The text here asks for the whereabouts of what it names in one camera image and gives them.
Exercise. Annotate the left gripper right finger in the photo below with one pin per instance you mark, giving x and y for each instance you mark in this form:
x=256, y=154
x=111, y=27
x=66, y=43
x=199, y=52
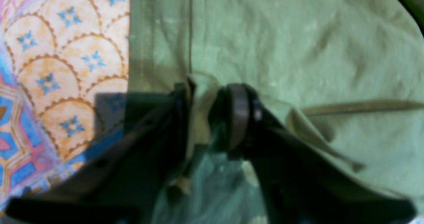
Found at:
x=298, y=186

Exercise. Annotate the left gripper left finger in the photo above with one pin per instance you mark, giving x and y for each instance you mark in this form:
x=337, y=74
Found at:
x=121, y=184

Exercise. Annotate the olive green t-shirt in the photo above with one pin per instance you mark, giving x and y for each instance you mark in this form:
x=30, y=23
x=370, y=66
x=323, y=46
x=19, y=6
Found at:
x=344, y=76

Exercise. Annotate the patterned colourful tablecloth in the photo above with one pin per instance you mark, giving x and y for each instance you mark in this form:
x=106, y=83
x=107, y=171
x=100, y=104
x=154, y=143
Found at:
x=64, y=76

